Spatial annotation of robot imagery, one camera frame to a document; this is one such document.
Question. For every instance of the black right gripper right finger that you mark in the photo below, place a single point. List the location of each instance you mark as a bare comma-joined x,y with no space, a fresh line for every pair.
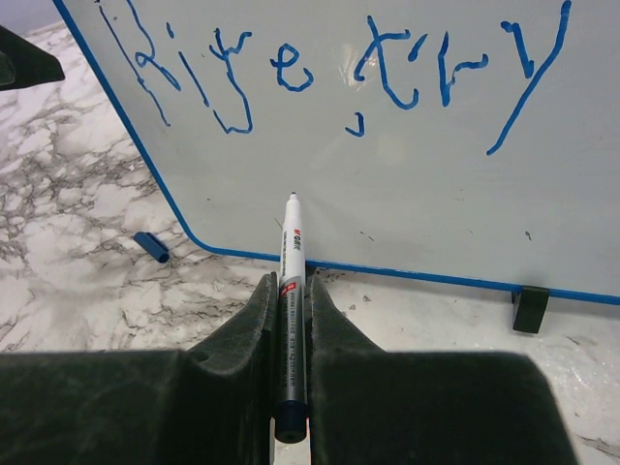
370,406

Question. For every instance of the blue white marker pen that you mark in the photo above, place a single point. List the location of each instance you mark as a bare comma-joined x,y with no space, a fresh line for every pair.
291,408

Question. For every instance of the blue framed whiteboard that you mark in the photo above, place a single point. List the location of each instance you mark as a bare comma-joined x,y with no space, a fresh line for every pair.
466,142

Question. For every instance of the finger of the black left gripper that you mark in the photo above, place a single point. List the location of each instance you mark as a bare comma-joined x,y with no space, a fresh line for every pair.
24,65

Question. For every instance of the black whiteboard stand foot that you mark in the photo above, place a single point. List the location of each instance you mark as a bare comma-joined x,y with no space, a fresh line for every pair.
529,306

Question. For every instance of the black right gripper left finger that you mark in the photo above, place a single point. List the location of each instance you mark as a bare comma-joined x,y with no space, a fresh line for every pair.
207,405

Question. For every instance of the blue marker cap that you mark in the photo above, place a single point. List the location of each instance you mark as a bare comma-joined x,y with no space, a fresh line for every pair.
153,246

